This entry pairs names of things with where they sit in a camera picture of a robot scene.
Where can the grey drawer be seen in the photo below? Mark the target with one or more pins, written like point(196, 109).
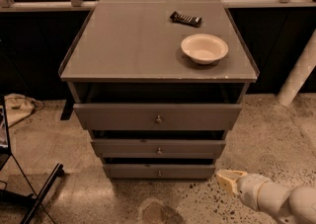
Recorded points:
point(157, 116)
point(158, 148)
point(175, 172)

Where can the grey bottom drawer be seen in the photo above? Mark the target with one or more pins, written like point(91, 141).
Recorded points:
point(175, 172)

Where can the dark snack bar wrapper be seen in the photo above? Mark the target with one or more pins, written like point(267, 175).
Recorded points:
point(186, 20)

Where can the grey middle drawer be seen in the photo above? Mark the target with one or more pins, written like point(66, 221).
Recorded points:
point(158, 148)

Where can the white diagonal pillar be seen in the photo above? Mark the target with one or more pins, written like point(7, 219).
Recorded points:
point(300, 72)

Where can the black tripod stand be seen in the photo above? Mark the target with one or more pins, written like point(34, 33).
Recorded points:
point(33, 201)

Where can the grey drawer cabinet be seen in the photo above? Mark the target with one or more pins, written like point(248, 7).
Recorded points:
point(129, 52)

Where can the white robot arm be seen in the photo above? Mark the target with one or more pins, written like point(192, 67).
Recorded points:
point(284, 204)

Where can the beige cloth bag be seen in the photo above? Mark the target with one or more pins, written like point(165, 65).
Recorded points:
point(18, 107)

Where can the white bowl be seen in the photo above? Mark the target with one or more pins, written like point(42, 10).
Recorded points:
point(204, 49)

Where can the grey top drawer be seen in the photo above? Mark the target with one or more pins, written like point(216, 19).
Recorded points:
point(157, 116)

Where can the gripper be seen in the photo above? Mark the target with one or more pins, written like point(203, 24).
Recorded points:
point(249, 189)

